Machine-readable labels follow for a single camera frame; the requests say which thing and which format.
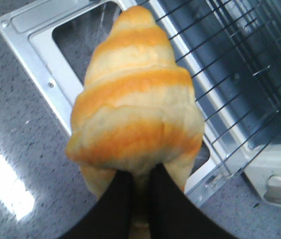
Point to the golden croissant bread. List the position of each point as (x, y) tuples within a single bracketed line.
[(137, 110)]

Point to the oven glass door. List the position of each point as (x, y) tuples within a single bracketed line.
[(28, 31)]

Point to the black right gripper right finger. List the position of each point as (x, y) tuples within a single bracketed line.
[(172, 215)]

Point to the white Toshiba toaster oven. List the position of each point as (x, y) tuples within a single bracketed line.
[(267, 124)]

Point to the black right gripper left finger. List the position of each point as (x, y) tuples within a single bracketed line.
[(110, 217)]

